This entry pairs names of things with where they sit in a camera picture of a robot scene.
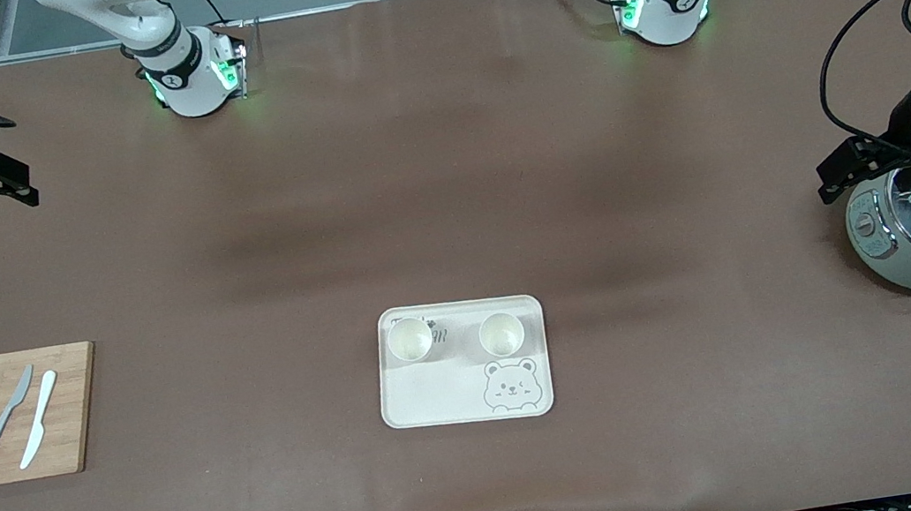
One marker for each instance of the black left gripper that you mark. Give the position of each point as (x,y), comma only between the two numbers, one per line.
(900,137)

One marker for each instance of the white plastic cup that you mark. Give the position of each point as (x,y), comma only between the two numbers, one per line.
(410,339)
(501,334)

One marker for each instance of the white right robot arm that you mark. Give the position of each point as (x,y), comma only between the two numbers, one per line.
(190,79)

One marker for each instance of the white plastic knife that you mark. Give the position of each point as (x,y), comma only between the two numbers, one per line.
(38,421)

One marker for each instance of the wooden cutting board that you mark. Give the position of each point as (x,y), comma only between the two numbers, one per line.
(3,462)

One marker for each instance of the white bear print tray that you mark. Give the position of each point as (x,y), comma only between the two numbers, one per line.
(439,391)

